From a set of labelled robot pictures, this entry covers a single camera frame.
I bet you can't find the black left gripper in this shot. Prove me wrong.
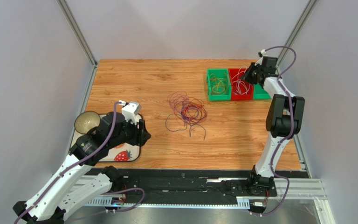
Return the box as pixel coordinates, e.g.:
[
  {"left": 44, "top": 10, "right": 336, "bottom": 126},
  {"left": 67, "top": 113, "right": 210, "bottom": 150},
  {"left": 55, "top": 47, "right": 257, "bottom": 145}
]
[{"left": 109, "top": 114, "right": 152, "bottom": 148}]

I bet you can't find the white cable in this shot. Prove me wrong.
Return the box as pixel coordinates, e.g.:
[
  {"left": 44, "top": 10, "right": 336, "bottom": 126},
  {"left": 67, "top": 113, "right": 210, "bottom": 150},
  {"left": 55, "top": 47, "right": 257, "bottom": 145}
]
[
  {"left": 231, "top": 70, "right": 251, "bottom": 95},
  {"left": 232, "top": 65, "right": 253, "bottom": 94}
]

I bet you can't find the yellow cable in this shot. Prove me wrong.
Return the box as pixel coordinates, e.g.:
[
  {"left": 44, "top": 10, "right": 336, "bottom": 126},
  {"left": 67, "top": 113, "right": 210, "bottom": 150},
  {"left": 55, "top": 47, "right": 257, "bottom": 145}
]
[{"left": 210, "top": 76, "right": 229, "bottom": 95}]

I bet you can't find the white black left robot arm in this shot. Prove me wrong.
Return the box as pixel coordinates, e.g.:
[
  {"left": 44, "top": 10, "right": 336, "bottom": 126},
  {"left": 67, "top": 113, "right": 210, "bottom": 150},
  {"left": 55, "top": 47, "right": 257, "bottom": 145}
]
[{"left": 13, "top": 111, "right": 151, "bottom": 224}]

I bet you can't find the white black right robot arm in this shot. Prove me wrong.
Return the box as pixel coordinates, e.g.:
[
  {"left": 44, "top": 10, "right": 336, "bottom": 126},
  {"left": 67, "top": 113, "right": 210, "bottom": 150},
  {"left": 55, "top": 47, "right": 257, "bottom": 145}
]
[{"left": 241, "top": 56, "right": 305, "bottom": 195}]

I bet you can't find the red storage bin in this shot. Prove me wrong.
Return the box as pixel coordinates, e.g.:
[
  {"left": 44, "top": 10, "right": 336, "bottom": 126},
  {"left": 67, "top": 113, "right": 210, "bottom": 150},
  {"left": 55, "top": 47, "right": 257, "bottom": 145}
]
[{"left": 228, "top": 66, "right": 254, "bottom": 101}]

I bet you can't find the green storage bin right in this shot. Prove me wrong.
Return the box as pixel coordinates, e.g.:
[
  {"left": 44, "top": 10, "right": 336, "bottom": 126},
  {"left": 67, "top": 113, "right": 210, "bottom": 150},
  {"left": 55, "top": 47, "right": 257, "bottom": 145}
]
[{"left": 253, "top": 84, "right": 271, "bottom": 100}]

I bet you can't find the green storage bin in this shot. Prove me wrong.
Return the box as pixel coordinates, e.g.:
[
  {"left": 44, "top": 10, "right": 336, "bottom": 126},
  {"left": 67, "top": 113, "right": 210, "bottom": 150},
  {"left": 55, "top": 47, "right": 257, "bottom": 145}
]
[
  {"left": 253, "top": 84, "right": 271, "bottom": 100},
  {"left": 207, "top": 68, "right": 232, "bottom": 101}
]

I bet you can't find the white strawberry print tray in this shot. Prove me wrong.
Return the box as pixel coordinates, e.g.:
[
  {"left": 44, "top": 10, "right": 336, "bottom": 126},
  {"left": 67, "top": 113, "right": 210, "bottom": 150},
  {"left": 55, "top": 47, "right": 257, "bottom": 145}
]
[{"left": 71, "top": 114, "right": 143, "bottom": 162}]

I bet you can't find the green storage bin left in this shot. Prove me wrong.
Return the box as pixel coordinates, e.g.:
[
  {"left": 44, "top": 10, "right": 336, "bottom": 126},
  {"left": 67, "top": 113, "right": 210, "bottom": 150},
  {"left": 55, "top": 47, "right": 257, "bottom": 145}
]
[{"left": 207, "top": 68, "right": 232, "bottom": 101}]

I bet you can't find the clear glass bowl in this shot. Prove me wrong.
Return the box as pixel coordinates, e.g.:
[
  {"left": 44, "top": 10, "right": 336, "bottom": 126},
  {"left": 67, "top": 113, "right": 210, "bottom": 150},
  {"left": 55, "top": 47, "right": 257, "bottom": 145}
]
[{"left": 74, "top": 111, "right": 101, "bottom": 134}]

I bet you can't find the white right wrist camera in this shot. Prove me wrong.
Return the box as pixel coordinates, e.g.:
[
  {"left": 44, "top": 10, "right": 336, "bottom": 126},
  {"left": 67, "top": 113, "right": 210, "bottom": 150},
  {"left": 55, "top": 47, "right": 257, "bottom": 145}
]
[{"left": 258, "top": 49, "right": 267, "bottom": 58}]

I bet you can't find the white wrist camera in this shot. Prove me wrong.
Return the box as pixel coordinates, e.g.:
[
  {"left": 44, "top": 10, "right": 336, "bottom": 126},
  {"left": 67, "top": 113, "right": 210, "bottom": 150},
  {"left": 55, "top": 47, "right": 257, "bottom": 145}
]
[
  {"left": 258, "top": 49, "right": 267, "bottom": 58},
  {"left": 119, "top": 100, "right": 142, "bottom": 124}
]

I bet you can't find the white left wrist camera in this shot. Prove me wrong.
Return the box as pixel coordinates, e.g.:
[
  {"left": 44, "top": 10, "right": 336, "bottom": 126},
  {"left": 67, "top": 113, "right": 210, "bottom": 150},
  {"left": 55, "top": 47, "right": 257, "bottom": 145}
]
[{"left": 119, "top": 100, "right": 142, "bottom": 124}]

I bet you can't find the dark blue cable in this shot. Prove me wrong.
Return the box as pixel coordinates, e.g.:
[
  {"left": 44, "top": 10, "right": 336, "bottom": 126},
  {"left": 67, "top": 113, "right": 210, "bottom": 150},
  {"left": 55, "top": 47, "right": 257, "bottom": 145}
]
[{"left": 165, "top": 105, "right": 208, "bottom": 140}]

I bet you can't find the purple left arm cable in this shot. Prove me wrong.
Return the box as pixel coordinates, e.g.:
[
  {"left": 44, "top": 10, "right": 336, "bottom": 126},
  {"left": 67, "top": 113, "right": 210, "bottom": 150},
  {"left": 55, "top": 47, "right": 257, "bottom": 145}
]
[{"left": 13, "top": 101, "right": 147, "bottom": 224}]

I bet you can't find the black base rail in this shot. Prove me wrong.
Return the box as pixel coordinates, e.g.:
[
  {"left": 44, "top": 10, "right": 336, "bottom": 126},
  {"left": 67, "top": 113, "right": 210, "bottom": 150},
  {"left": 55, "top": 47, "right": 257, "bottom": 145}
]
[{"left": 86, "top": 168, "right": 310, "bottom": 206}]

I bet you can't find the aluminium frame post right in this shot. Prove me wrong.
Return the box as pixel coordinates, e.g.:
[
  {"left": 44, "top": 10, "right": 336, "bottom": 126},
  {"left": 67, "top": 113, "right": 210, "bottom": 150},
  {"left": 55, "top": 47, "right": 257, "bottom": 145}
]
[{"left": 277, "top": 0, "right": 319, "bottom": 66}]

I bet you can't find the aluminium frame post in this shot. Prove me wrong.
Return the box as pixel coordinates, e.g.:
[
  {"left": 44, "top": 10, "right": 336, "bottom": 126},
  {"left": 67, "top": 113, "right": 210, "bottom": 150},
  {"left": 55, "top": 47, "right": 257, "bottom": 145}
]
[
  {"left": 277, "top": 0, "right": 319, "bottom": 66},
  {"left": 56, "top": 0, "right": 98, "bottom": 66}
]

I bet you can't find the aluminium frame post left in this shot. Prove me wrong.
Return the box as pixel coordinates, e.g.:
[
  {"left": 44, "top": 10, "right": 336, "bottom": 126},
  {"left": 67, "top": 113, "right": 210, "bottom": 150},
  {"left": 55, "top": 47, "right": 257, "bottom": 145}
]
[{"left": 56, "top": 0, "right": 98, "bottom": 66}]

